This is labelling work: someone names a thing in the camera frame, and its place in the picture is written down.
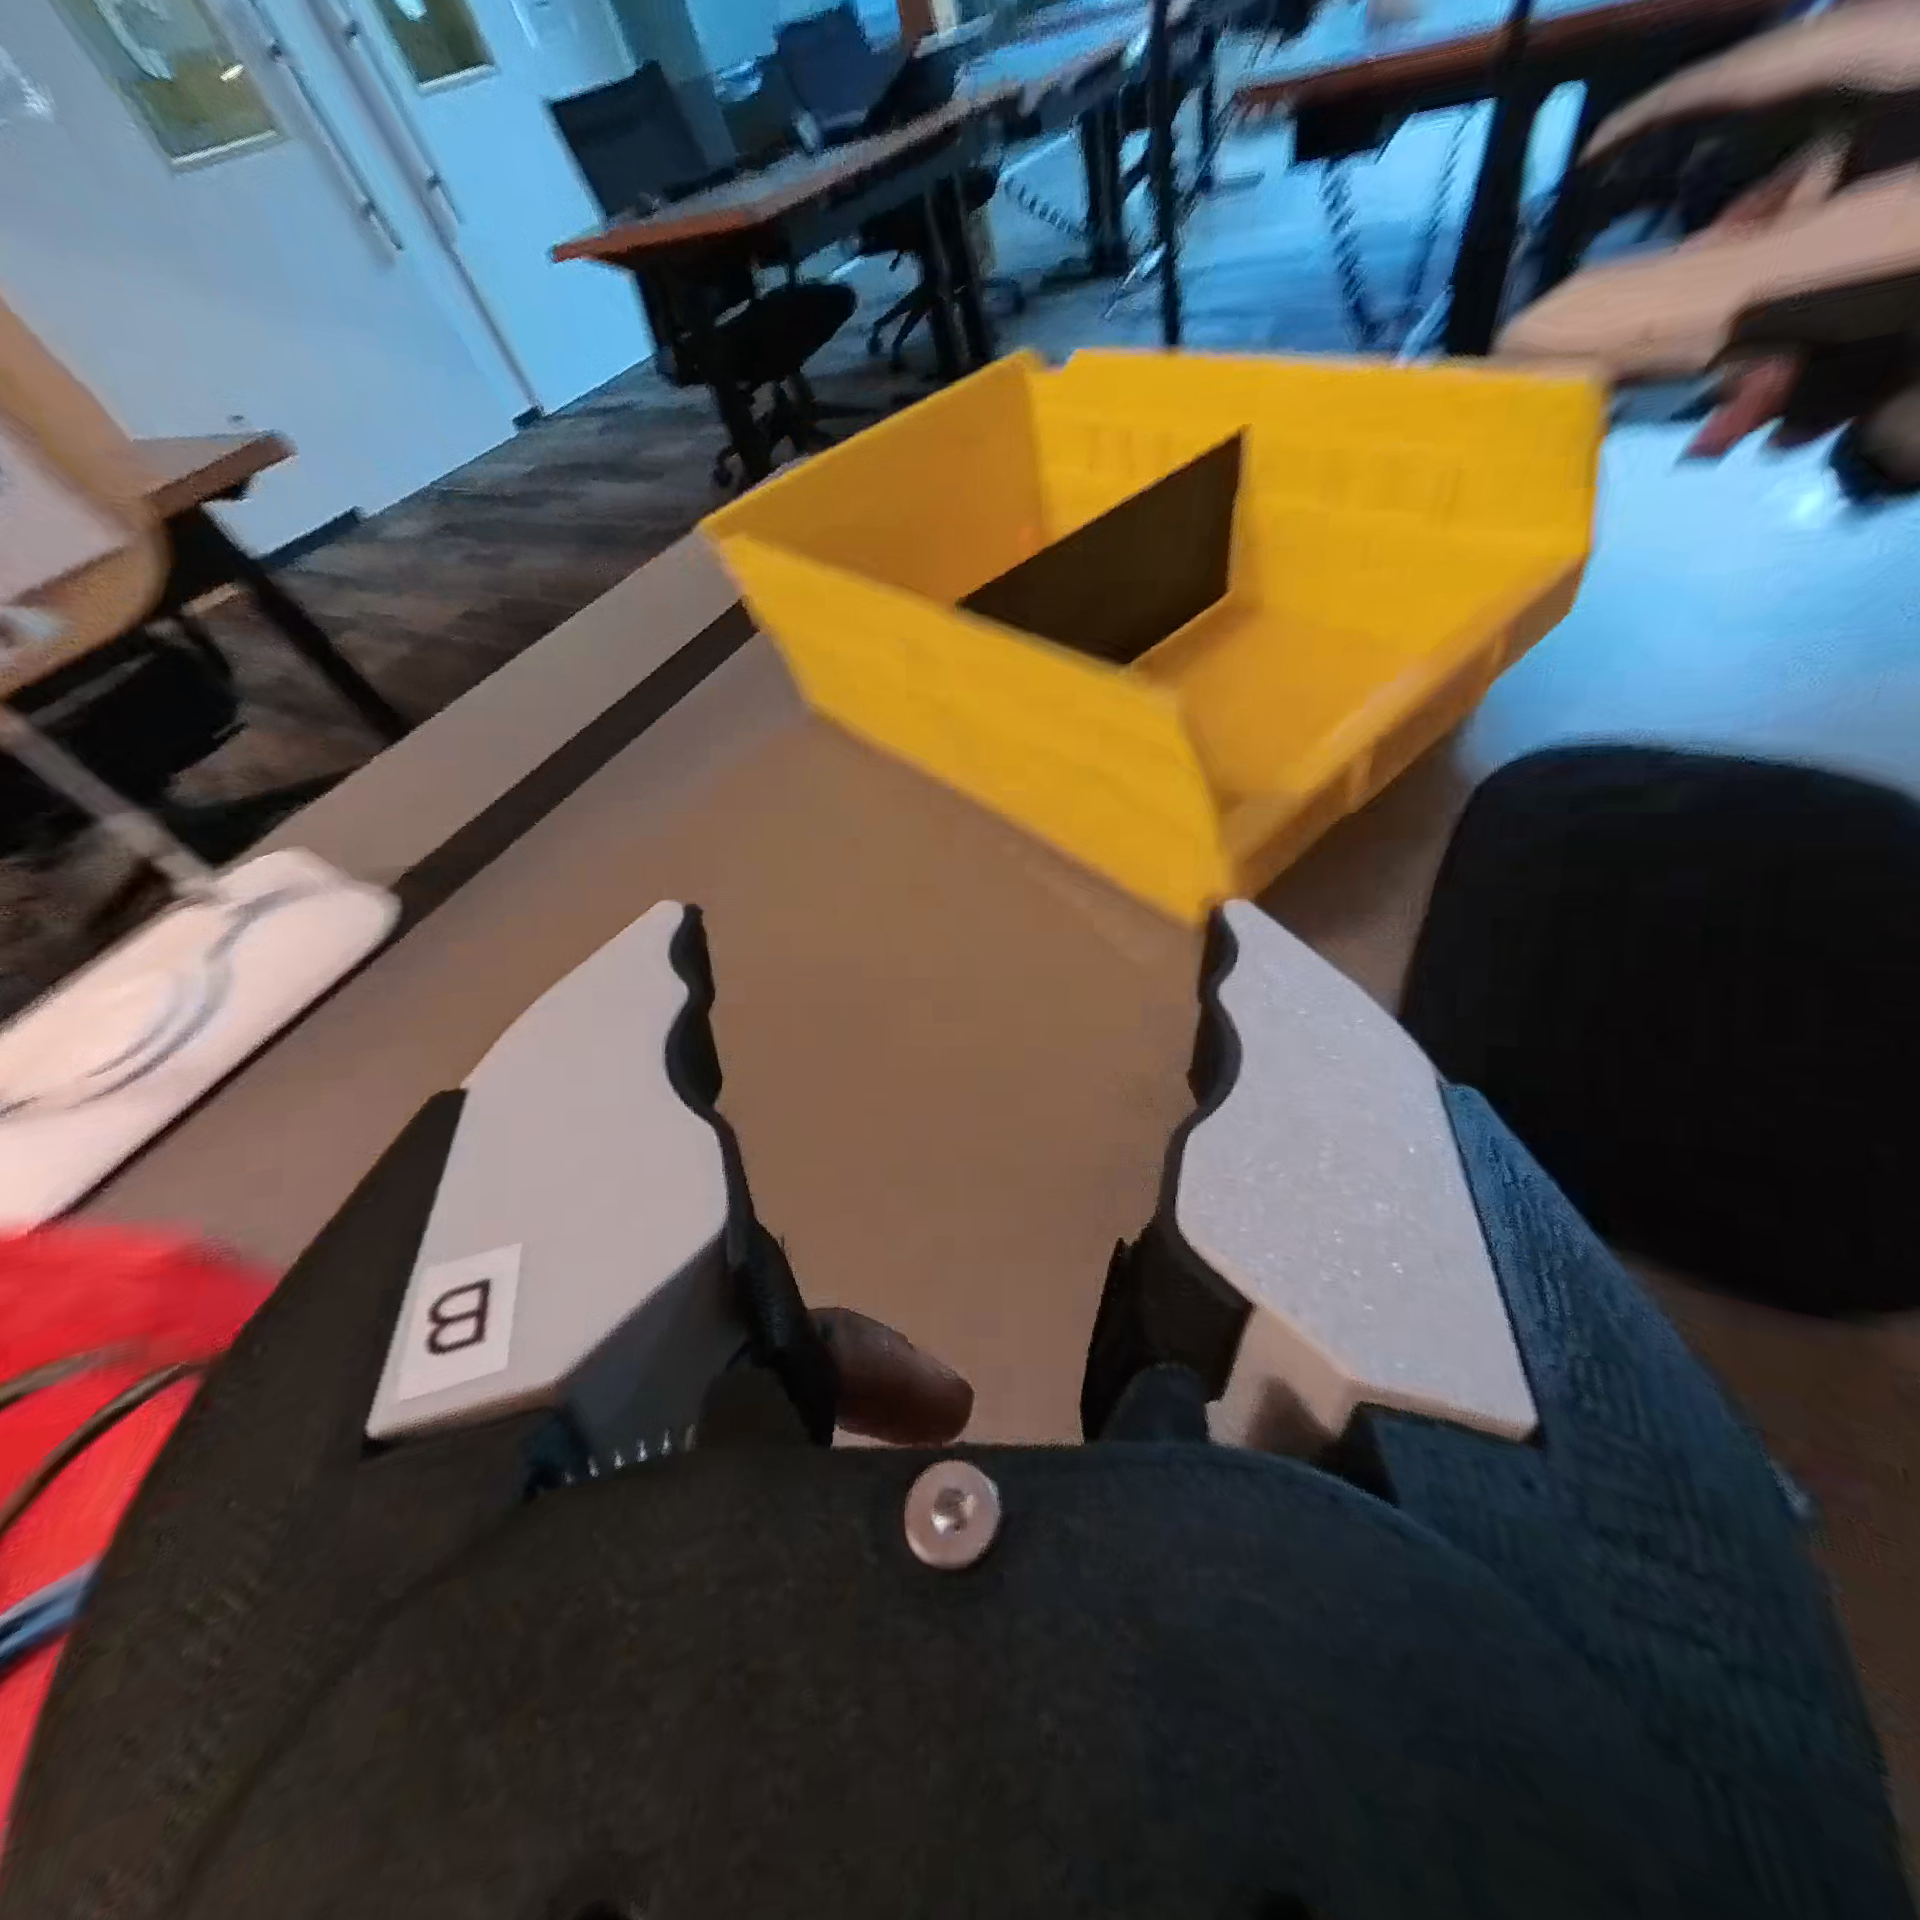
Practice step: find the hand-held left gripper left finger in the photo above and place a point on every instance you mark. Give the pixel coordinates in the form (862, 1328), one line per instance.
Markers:
(571, 1170)

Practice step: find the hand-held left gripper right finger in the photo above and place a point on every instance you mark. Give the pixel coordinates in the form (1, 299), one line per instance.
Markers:
(1334, 1184)

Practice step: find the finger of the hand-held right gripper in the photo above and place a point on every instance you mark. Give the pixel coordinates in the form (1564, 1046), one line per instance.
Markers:
(1800, 61)
(1725, 279)

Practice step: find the red plastic bin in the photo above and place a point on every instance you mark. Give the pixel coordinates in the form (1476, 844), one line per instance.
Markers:
(104, 1304)

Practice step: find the person's left hand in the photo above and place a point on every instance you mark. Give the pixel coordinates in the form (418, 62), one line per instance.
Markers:
(892, 1381)

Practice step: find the long background desk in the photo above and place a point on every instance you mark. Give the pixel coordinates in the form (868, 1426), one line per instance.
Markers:
(1500, 44)

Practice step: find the black round object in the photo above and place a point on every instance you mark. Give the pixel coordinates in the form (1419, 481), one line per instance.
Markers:
(1664, 1021)

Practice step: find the white paper sheet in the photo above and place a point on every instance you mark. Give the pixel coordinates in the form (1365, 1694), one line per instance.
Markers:
(180, 1021)

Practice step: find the yellow plastic bin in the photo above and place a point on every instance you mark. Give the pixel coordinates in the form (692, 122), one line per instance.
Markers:
(930, 674)

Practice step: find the black bin divider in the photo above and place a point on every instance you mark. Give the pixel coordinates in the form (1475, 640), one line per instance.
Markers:
(1124, 570)

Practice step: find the grey side table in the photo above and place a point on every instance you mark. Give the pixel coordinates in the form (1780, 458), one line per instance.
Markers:
(210, 458)

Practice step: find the black office chair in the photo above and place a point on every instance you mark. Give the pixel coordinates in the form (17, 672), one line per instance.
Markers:
(639, 135)
(772, 339)

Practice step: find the brown-topped desk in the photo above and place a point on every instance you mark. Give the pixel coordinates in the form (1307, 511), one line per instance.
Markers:
(841, 180)

